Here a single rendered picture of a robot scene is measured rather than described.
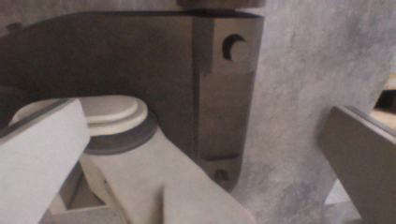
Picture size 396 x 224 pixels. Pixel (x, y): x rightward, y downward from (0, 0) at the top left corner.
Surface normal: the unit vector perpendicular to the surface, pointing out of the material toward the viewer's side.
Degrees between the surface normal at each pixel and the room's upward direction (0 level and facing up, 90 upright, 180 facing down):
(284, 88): 0
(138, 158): 90
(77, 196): 90
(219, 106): 0
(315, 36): 0
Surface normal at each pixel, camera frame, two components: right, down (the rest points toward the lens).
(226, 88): 0.17, 0.49
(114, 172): 0.01, -0.87
